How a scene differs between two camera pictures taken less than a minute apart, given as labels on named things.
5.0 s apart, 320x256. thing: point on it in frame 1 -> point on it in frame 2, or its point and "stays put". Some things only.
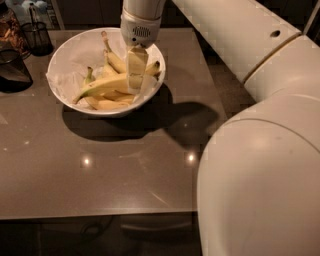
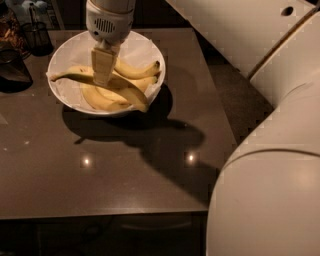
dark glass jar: x=11 y=32 stays put
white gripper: x=139 y=32 -> x=107 y=27
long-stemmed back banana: x=120 y=64 stays put
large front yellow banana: x=104 y=86 -> x=80 y=73
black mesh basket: x=15 y=75 stays put
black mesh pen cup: x=37 y=38 stays put
